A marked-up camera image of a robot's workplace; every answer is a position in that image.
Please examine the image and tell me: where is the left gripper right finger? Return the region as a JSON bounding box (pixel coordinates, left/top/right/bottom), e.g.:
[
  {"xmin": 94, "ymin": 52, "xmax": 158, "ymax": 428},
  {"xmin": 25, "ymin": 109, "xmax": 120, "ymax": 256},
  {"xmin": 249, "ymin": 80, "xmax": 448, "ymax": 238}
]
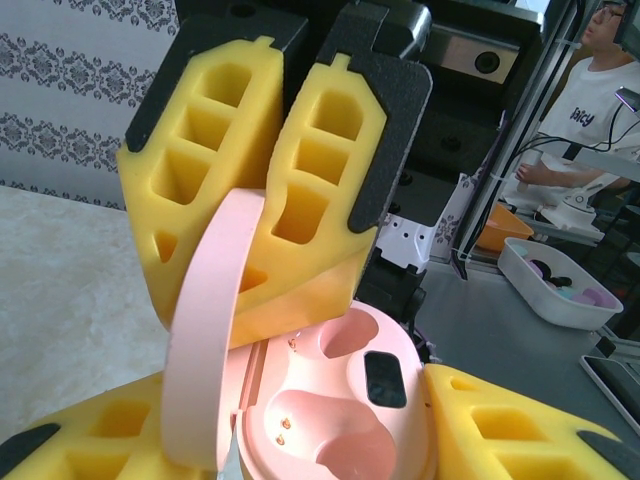
[{"xmin": 422, "ymin": 363, "xmax": 640, "ymax": 480}]

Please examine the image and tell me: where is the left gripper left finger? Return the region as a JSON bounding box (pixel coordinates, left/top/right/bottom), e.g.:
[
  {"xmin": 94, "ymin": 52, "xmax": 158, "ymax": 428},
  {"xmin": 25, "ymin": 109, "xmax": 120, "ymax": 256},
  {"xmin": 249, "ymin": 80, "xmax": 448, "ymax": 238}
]
[{"xmin": 0, "ymin": 372, "xmax": 219, "ymax": 480}]

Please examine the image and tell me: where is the pink charging case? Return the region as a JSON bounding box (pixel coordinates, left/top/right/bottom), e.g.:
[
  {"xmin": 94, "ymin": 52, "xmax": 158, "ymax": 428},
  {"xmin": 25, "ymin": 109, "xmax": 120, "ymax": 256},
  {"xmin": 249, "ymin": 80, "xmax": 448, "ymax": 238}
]
[{"xmin": 159, "ymin": 188, "xmax": 437, "ymax": 480}]

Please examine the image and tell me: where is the person's hand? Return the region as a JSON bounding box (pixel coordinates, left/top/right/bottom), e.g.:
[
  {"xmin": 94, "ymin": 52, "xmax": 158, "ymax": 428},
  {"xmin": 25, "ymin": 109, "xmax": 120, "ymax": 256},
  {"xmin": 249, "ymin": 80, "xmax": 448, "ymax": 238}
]
[{"xmin": 513, "ymin": 162, "xmax": 546, "ymax": 194}]

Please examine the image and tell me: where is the orange bowl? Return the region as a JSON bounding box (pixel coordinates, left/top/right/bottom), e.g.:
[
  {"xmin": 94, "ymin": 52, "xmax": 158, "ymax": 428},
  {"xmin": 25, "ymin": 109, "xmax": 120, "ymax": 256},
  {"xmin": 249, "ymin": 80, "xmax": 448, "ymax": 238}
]
[{"xmin": 473, "ymin": 201, "xmax": 535, "ymax": 254}]

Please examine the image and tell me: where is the person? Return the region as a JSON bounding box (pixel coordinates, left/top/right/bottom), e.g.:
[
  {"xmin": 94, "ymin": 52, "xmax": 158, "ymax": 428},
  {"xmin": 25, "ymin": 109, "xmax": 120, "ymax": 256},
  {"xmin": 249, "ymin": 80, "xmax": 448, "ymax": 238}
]
[{"xmin": 499, "ymin": 0, "xmax": 640, "ymax": 211}]

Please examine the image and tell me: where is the white plastic bin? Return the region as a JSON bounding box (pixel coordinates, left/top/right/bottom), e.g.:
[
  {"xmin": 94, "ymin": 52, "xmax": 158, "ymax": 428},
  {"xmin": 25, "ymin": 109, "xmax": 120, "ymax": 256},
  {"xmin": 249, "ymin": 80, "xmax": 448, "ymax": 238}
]
[{"xmin": 496, "ymin": 236, "xmax": 625, "ymax": 332}]

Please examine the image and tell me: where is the white appliance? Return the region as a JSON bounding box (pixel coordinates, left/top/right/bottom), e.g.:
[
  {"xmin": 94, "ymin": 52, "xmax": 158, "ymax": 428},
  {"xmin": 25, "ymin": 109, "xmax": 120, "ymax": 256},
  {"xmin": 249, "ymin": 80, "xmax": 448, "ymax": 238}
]
[{"xmin": 539, "ymin": 180, "xmax": 601, "ymax": 232}]

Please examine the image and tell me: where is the pink round pad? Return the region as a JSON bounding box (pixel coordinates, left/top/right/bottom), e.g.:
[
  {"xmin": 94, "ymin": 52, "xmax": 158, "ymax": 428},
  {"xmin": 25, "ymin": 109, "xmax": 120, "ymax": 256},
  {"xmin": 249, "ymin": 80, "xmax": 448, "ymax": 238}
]
[{"xmin": 582, "ymin": 285, "xmax": 621, "ymax": 310}]

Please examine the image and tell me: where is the dark screen device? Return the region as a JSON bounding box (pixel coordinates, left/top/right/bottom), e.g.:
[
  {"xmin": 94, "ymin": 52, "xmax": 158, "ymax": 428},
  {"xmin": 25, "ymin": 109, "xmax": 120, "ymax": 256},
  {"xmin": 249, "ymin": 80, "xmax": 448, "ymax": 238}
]
[{"xmin": 613, "ymin": 85, "xmax": 640, "ymax": 115}]

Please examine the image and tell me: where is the aluminium frame post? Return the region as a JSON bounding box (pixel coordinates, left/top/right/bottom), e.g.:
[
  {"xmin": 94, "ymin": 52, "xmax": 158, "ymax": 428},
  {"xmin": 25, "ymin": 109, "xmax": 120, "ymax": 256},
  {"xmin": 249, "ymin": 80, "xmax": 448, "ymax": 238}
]
[{"xmin": 457, "ymin": 0, "xmax": 586, "ymax": 266}]

